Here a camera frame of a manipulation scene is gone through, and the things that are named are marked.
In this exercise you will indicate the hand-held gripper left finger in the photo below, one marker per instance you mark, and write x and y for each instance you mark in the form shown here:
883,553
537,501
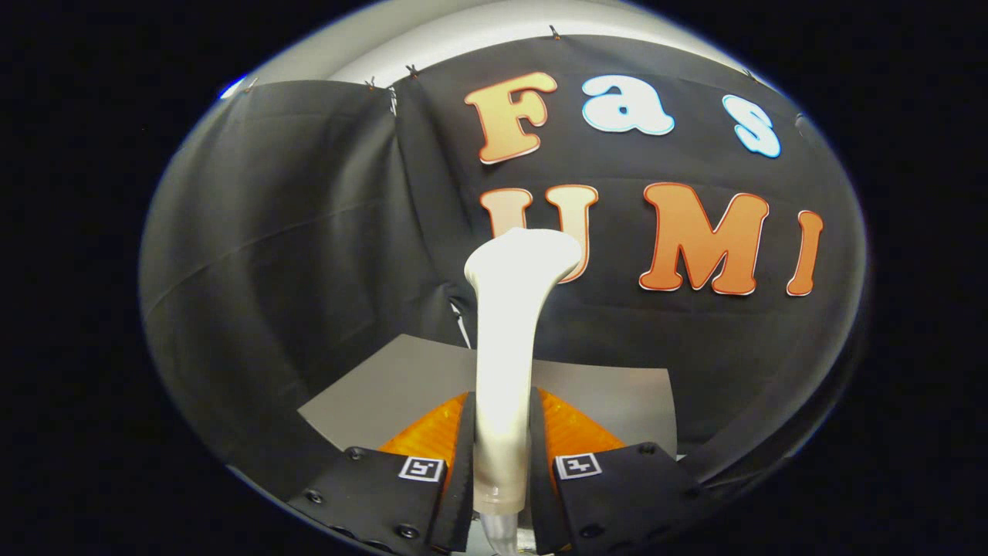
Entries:
463,463

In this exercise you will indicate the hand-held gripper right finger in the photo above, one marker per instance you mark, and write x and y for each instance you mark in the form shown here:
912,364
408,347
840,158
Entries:
539,463

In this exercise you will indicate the white garment steamer head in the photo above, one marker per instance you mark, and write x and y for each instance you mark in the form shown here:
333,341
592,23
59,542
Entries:
505,347

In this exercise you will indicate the grey drawer cabinet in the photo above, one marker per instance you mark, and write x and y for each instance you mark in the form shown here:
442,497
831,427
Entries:
401,386

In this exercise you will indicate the ceiling strip light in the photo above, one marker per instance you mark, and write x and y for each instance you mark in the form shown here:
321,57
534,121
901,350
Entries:
231,86

